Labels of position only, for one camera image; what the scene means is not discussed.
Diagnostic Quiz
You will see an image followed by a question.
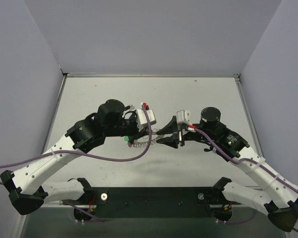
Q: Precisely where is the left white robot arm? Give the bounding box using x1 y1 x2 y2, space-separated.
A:
0 99 145 215

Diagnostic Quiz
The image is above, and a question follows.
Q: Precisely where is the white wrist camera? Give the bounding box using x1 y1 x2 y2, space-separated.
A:
136 102 156 131
176 110 196 130

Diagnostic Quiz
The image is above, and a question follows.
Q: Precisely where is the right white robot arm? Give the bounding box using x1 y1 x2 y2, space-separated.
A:
157 107 298 233

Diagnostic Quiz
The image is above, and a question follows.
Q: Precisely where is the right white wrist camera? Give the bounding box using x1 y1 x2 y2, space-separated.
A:
176 110 196 130

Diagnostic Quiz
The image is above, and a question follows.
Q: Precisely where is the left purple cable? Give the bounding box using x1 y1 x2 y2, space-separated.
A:
0 104 154 223

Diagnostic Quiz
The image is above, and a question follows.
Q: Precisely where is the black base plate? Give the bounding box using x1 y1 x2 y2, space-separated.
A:
72 187 230 221

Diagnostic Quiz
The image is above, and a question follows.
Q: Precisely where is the black tag key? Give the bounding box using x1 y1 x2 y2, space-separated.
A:
125 105 135 111

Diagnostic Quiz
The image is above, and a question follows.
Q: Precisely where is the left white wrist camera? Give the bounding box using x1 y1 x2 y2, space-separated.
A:
136 102 156 131

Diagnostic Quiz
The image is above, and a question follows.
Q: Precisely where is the metal disc with keyrings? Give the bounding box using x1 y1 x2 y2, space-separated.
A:
127 128 164 148

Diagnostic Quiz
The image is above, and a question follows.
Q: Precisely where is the purple cable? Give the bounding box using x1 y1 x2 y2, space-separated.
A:
193 126 298 238
0 104 154 223

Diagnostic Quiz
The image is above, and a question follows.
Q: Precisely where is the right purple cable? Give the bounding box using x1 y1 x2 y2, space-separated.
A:
193 126 298 238

